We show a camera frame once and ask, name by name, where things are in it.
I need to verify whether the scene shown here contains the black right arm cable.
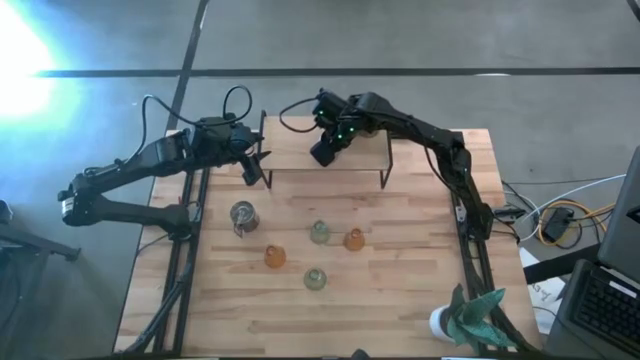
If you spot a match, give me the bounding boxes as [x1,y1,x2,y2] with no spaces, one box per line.
[278,96,321,135]

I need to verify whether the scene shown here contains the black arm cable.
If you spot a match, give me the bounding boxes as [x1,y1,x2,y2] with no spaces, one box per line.
[278,96,321,135]
[141,84,254,154]

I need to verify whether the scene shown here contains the green plant in white pot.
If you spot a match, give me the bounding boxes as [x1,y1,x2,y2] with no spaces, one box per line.
[428,283,519,351]

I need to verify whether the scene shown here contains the green glass candlestick holder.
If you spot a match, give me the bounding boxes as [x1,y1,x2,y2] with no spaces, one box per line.
[309,219,332,246]
[303,267,328,292]

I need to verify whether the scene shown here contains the white floor cable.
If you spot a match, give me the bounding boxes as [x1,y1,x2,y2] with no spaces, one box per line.
[528,173,627,227]

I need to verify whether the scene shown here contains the black metal table frame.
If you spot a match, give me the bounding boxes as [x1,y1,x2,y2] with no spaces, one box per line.
[115,128,540,357]

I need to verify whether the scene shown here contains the white paper sheet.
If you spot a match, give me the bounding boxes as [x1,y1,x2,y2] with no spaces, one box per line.
[518,246,567,334]

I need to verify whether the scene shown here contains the dark grey laptop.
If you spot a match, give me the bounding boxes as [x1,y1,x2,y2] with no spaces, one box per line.
[542,144,640,360]

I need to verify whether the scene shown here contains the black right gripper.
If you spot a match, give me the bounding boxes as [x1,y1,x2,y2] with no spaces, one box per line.
[310,92,361,168]

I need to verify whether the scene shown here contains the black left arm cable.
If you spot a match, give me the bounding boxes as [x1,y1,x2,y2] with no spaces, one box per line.
[141,84,254,154]

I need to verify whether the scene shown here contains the amber glass candlestick holder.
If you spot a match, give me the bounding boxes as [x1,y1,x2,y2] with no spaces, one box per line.
[263,244,287,269]
[342,227,366,252]

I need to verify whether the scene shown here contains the wooden shelf black metal legs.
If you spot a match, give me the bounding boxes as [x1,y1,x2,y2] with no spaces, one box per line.
[257,110,395,190]

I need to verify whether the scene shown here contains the yellow floor cable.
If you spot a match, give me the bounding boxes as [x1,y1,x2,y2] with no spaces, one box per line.
[537,199,617,248]

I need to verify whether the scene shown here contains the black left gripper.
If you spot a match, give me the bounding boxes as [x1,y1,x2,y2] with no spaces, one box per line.
[219,124,271,187]

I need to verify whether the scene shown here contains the black metal stand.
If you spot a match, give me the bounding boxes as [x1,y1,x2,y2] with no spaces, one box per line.
[0,199,82,264]

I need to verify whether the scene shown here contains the black power adapter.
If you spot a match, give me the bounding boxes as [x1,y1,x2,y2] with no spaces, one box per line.
[542,206,576,244]

